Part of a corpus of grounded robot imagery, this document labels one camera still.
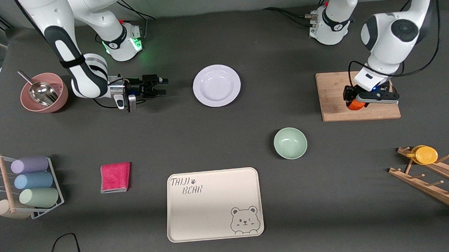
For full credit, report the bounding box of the orange fruit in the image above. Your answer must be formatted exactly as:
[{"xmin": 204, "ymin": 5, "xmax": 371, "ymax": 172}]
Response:
[{"xmin": 347, "ymin": 99, "xmax": 366, "ymax": 112}]

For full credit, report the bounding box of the white round plate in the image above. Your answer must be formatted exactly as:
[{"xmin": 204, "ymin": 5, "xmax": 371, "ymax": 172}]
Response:
[{"xmin": 191, "ymin": 63, "xmax": 243, "ymax": 109}]

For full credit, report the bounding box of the wooden cutting board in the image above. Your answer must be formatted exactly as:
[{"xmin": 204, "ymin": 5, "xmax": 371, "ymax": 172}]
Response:
[{"xmin": 315, "ymin": 69, "xmax": 401, "ymax": 123}]

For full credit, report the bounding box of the light green bowl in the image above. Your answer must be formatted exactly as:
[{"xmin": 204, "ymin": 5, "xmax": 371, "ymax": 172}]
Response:
[{"xmin": 273, "ymin": 126, "xmax": 309, "ymax": 161}]

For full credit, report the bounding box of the pink bowl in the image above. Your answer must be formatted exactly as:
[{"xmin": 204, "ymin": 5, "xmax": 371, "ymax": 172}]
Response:
[{"xmin": 19, "ymin": 71, "xmax": 70, "ymax": 115}]

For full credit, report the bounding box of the pink folded cloth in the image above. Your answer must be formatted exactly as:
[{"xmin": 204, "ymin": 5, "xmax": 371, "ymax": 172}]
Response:
[{"xmin": 99, "ymin": 162, "xmax": 133, "ymax": 194}]

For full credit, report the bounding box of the yellow plastic cup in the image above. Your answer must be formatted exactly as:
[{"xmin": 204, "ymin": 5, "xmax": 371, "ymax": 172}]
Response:
[{"xmin": 405, "ymin": 145, "xmax": 439, "ymax": 166}]

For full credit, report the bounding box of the metal scoop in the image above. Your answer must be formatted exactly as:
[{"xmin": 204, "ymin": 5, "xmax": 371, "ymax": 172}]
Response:
[{"xmin": 17, "ymin": 68, "xmax": 59, "ymax": 108}]

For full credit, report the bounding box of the wooden peg drying rack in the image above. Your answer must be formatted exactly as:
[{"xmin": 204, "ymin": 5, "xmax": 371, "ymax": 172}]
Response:
[{"xmin": 387, "ymin": 144, "xmax": 449, "ymax": 221}]

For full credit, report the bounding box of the cream bear print tray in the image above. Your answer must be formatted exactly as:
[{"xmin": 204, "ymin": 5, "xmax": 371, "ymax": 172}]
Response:
[{"xmin": 164, "ymin": 166, "xmax": 265, "ymax": 244}]

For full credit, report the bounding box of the purple cup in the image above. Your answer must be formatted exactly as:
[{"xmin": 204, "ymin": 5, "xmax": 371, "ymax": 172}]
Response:
[{"xmin": 10, "ymin": 156, "xmax": 50, "ymax": 175}]

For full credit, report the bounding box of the blue cup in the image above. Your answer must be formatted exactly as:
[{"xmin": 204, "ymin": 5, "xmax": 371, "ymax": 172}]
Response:
[{"xmin": 13, "ymin": 171, "xmax": 54, "ymax": 190}]

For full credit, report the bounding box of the green cup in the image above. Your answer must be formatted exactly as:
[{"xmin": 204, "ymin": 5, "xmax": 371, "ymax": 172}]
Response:
[{"xmin": 18, "ymin": 187, "xmax": 59, "ymax": 209}]

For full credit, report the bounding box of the beige cup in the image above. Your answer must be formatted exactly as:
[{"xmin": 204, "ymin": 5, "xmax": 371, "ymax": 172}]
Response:
[{"xmin": 0, "ymin": 198, "xmax": 32, "ymax": 221}]

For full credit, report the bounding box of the black right arm base cable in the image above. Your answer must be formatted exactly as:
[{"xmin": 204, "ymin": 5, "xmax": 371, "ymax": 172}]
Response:
[{"xmin": 117, "ymin": 0, "xmax": 156, "ymax": 41}]

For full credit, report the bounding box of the black arm base cable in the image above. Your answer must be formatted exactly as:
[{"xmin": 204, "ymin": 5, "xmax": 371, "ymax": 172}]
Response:
[
  {"xmin": 117, "ymin": 0, "xmax": 156, "ymax": 41},
  {"xmin": 262, "ymin": 0, "xmax": 333, "ymax": 29}
]

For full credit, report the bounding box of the black left arm base cable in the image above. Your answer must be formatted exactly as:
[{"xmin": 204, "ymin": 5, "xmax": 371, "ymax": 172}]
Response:
[{"xmin": 262, "ymin": 0, "xmax": 333, "ymax": 29}]

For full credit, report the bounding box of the white wire cup rack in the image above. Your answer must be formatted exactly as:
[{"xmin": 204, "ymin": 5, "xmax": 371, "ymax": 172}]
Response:
[{"xmin": 0, "ymin": 151, "xmax": 66, "ymax": 221}]

